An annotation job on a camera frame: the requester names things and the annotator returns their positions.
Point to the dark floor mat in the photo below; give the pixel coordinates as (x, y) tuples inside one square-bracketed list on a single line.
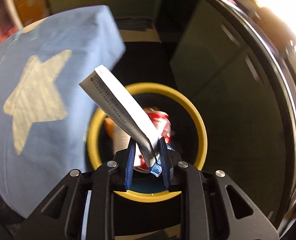
[(134, 24)]

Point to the green kitchen cabinets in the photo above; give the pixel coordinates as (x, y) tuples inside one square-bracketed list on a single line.
[(226, 65)]

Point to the yellow rimmed teal trash bin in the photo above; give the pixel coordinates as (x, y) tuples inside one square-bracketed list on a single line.
[(188, 137)]

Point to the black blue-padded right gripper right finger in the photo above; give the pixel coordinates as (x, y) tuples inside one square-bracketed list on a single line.
[(212, 206)]

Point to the red white snack packet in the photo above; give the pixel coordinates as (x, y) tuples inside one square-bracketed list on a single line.
[(161, 122)]

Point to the white blue tube wrapper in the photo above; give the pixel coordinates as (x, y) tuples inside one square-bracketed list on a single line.
[(115, 100)]

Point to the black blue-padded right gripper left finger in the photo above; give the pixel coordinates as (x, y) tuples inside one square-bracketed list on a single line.
[(60, 215)]

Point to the light blue star tablecloth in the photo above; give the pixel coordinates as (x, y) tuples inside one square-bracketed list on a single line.
[(44, 113)]

